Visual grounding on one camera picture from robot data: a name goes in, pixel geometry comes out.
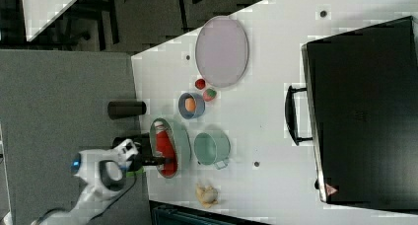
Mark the pink green strawberry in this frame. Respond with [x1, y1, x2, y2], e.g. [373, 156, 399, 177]
[203, 88, 217, 102]

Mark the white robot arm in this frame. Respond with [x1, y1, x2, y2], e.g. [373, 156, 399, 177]
[31, 139, 175, 225]

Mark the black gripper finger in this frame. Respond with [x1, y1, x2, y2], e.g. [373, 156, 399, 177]
[141, 157, 174, 166]

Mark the green mug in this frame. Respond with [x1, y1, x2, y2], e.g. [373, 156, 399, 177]
[194, 130, 231, 170]

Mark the orange fruit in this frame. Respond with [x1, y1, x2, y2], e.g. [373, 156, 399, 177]
[185, 98, 196, 113]

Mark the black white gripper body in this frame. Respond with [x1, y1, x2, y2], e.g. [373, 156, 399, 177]
[112, 138, 142, 172]

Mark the dark red strawberry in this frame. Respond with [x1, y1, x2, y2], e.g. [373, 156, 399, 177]
[195, 79, 206, 90]

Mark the green oval strainer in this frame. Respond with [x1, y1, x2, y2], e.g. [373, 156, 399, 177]
[150, 118, 191, 179]

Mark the lilac round plate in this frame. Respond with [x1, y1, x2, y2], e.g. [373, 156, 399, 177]
[195, 16, 248, 88]

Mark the upper black cylinder post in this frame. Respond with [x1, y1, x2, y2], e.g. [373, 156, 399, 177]
[107, 101, 147, 119]

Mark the silver toaster oven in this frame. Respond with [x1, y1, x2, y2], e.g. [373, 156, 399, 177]
[301, 16, 418, 214]

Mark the blue bowl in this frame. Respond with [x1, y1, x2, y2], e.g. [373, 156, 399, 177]
[178, 93, 205, 119]

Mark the red ketchup bottle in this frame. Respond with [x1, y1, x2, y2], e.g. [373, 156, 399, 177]
[154, 120, 177, 178]

